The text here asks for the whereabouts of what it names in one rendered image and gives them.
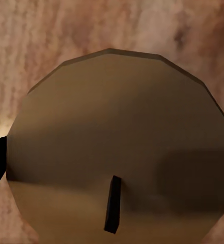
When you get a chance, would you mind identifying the pillar candle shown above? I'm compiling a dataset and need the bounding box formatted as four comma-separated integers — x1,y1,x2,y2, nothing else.
6,49,224,244

